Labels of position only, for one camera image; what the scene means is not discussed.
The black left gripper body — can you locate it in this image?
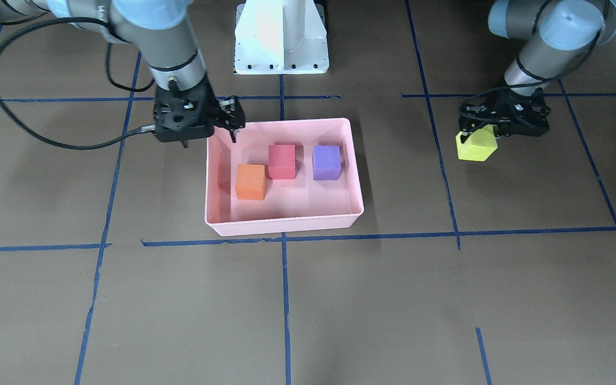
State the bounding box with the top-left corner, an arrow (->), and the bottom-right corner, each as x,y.
459,86 -> 551,138

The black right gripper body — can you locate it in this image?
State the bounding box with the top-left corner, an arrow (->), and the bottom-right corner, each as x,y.
152,75 -> 246,142

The yellow-green foam block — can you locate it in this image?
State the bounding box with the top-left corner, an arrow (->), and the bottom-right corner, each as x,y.
455,125 -> 498,161

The red foam block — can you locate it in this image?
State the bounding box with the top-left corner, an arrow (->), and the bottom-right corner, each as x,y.
267,144 -> 297,180

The orange foam block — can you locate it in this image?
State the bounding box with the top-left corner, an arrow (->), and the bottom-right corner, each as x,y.
234,164 -> 266,201

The purple foam block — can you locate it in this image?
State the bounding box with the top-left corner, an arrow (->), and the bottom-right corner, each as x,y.
312,145 -> 342,181

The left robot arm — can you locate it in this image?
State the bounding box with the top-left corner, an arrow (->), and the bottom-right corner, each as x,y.
459,1 -> 616,143

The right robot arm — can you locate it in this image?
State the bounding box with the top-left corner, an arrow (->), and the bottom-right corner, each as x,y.
0,1 -> 246,150

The pink plastic bin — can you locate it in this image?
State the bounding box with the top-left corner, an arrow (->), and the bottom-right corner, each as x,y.
204,118 -> 365,236

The brown paper table cover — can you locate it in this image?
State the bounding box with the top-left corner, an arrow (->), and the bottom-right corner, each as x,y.
0,1 -> 616,384

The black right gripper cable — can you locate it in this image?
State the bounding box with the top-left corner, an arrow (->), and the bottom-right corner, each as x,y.
0,16 -> 159,151

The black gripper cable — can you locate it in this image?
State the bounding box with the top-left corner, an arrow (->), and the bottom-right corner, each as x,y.
0,16 -> 159,151
463,0 -> 611,116

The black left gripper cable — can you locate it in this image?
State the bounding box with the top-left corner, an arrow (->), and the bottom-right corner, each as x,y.
463,0 -> 611,116

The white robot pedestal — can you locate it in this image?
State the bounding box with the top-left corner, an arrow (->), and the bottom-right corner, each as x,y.
233,1 -> 330,75

